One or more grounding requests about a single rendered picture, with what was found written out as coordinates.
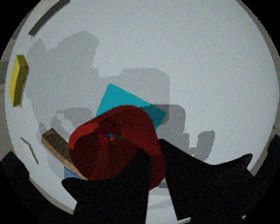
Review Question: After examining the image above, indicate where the yellow rectangular block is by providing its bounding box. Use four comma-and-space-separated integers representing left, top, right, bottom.
9, 55, 29, 107

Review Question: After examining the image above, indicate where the grey flat slab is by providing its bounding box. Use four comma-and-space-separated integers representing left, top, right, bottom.
27, 0, 70, 36

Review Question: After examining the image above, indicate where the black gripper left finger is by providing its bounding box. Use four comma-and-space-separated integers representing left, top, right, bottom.
61, 147, 151, 224

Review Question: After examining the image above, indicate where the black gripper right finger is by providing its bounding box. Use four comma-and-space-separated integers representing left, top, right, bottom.
158, 139, 253, 221

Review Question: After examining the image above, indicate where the tan wooden bar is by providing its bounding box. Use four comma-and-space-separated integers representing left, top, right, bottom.
41, 127, 87, 179

